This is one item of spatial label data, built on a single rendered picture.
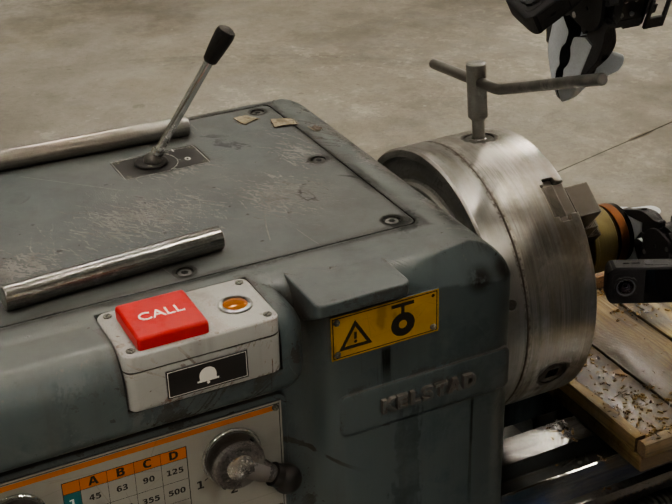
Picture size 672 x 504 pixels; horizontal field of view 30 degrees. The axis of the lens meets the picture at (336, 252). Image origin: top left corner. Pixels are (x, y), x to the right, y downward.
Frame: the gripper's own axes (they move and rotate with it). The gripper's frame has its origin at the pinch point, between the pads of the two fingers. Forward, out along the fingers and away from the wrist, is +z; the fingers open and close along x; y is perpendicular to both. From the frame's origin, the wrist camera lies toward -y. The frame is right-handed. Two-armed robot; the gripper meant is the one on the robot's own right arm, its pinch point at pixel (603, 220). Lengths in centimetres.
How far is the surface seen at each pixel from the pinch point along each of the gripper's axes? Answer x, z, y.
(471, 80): 22.4, -1.3, -20.6
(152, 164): 18, 5, -55
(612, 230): 2.4, -6.6, -3.8
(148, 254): 19, -17, -63
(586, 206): 10.1, -12.5, -12.6
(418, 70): -108, 320, 157
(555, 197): 12.1, -12.3, -16.6
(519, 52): -108, 318, 205
